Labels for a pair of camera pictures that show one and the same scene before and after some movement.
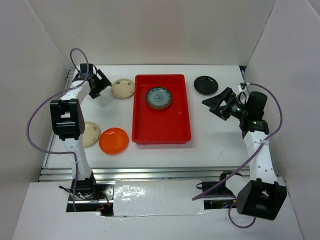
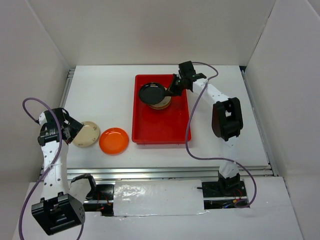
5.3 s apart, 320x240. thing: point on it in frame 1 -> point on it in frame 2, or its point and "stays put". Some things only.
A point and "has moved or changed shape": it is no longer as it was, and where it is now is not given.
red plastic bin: [170, 125] stays put
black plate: [206, 85] has moved or changed shape
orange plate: [113, 141] stays put
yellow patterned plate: [159, 108] stays put
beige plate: [122, 88] -> [164, 102]
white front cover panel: [157, 197] stays put
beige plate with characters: [91, 134] stays put
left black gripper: [103, 82] -> [74, 126]
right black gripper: [227, 95] -> [172, 90]
